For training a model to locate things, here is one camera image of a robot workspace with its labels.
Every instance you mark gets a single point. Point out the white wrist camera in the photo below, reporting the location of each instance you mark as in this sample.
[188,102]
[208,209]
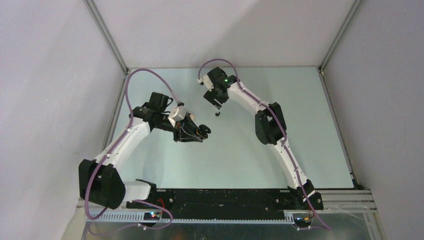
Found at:
[178,113]
[206,81]

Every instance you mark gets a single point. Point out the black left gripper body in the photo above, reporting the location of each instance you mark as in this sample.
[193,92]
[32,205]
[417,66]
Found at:
[168,126]

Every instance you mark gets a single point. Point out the white slotted cable duct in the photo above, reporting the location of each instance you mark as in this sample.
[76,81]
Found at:
[138,217]

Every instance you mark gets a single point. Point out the left controller board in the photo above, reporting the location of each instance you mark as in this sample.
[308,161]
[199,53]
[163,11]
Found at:
[151,216]

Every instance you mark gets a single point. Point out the aluminium frame post left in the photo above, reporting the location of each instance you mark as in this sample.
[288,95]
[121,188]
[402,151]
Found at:
[106,34]

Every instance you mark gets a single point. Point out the right controller board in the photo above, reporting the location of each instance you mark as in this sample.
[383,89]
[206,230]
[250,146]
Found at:
[302,222]

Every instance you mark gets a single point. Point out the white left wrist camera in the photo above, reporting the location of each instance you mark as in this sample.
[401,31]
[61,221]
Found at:
[178,113]

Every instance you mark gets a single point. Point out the controller board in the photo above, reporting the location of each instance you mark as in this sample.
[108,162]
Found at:
[151,216]
[302,222]

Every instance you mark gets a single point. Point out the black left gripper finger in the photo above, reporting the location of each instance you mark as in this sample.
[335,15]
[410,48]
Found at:
[190,124]
[185,137]

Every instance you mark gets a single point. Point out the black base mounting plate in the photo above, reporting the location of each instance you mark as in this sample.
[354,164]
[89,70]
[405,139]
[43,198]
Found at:
[254,204]

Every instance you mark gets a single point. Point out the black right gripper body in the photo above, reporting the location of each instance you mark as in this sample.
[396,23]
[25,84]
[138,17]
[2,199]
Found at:
[214,94]

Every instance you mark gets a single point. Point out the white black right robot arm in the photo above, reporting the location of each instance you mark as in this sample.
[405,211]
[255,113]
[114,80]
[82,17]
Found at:
[269,123]

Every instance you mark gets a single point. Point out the aluminium frame post right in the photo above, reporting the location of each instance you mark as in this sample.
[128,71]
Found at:
[352,12]

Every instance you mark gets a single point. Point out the black earbud charging case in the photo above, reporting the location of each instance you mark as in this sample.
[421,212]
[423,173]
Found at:
[203,131]

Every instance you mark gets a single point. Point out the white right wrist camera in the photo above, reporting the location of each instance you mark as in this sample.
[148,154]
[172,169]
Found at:
[206,81]

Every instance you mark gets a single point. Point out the aluminium frame post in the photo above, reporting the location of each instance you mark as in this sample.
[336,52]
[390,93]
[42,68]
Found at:
[106,34]
[352,12]

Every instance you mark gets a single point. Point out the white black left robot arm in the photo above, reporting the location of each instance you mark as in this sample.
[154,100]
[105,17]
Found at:
[99,179]

